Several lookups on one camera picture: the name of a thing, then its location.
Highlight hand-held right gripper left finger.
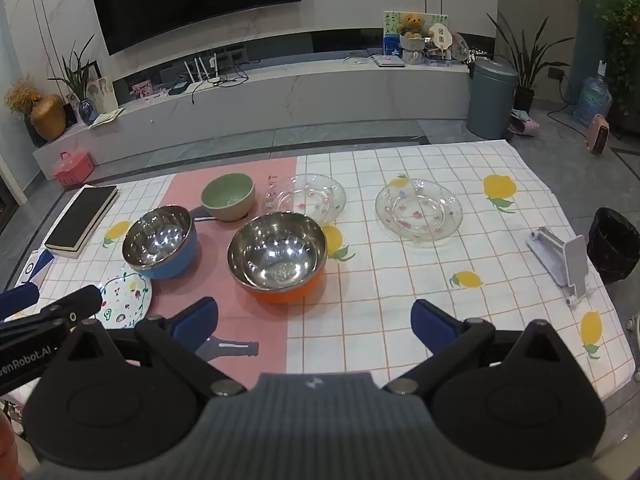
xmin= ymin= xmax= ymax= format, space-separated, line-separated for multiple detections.
xmin=62 ymin=296 xmax=248 ymax=396

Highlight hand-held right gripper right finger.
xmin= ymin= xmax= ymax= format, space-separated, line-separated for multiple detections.
xmin=382 ymin=299 xmax=568 ymax=396

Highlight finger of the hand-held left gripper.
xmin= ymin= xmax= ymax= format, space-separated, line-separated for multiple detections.
xmin=0 ymin=282 xmax=41 ymax=322
xmin=0 ymin=285 xmax=104 ymax=341

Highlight clear floral glass plate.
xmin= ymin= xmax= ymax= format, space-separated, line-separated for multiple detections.
xmin=272 ymin=173 xmax=347 ymax=226
xmin=375 ymin=178 xmax=463 ymax=247

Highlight person's left hand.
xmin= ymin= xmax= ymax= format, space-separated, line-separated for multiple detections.
xmin=0 ymin=405 xmax=23 ymax=480

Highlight blue and white box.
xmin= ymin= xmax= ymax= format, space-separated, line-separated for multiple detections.
xmin=20 ymin=249 xmax=55 ymax=287

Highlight pink table mat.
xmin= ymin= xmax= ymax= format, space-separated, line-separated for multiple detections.
xmin=147 ymin=156 xmax=299 ymax=376

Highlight checked lemon tablecloth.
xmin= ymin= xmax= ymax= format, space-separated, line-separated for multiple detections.
xmin=0 ymin=140 xmax=636 ymax=403

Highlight white painted ceramic plate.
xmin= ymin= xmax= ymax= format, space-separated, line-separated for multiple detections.
xmin=92 ymin=270 xmax=153 ymax=330

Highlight black hardcover book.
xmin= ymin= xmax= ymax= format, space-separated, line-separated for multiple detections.
xmin=44 ymin=185 xmax=121 ymax=259

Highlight blue steel bowl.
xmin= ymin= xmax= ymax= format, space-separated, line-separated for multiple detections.
xmin=122 ymin=205 xmax=198 ymax=281

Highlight orange steel bowl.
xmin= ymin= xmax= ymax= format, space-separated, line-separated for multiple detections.
xmin=226 ymin=212 xmax=328 ymax=304

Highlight green ceramic bowl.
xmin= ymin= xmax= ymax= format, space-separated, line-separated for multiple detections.
xmin=201 ymin=173 xmax=256 ymax=222

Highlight red basket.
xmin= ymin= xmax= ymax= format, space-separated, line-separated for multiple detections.
xmin=53 ymin=152 xmax=95 ymax=188

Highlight white folding phone stand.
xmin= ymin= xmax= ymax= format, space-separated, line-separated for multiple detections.
xmin=526 ymin=226 xmax=596 ymax=307

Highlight gold vase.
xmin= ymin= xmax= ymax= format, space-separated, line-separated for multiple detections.
xmin=30 ymin=94 xmax=67 ymax=142

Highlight open booklet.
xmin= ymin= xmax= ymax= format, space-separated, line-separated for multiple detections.
xmin=90 ymin=108 xmax=126 ymax=129

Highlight green plant in blue vase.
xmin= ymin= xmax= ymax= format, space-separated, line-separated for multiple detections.
xmin=48 ymin=35 xmax=100 ymax=126

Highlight black bagged waste bin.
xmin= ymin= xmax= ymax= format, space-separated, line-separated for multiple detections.
xmin=586 ymin=207 xmax=640 ymax=285

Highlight dried yellow flowers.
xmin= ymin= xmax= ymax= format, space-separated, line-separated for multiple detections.
xmin=5 ymin=77 xmax=41 ymax=113

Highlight white illustrated card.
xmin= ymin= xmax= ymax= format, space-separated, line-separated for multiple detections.
xmin=89 ymin=76 xmax=115 ymax=112

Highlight grey round trash can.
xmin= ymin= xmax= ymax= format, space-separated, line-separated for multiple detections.
xmin=466 ymin=58 xmax=519 ymax=140

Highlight white router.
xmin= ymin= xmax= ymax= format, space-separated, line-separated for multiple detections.
xmin=182 ymin=52 xmax=223 ymax=84

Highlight pink space heater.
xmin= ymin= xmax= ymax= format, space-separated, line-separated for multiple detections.
xmin=586 ymin=115 xmax=613 ymax=156

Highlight white marble tv console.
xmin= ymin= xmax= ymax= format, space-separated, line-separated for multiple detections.
xmin=32 ymin=50 xmax=473 ymax=162

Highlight long-leaf potted plant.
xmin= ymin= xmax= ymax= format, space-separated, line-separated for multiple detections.
xmin=487 ymin=10 xmax=576 ymax=113

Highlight blue water jug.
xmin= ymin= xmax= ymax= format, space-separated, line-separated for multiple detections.
xmin=573 ymin=77 xmax=612 ymax=128

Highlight round hand fan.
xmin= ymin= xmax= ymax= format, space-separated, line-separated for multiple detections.
xmin=429 ymin=22 xmax=453 ymax=59

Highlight teddy bear bouquet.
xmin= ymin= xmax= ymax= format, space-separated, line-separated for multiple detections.
xmin=398 ymin=12 xmax=435 ymax=66

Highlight green and white picture board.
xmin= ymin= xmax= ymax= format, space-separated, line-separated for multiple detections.
xmin=383 ymin=11 xmax=449 ymax=56

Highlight black television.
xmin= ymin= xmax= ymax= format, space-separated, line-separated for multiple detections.
xmin=86 ymin=0 xmax=302 ymax=56

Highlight bushy green plant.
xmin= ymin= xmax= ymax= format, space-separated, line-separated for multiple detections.
xmin=595 ymin=0 xmax=640 ymax=116

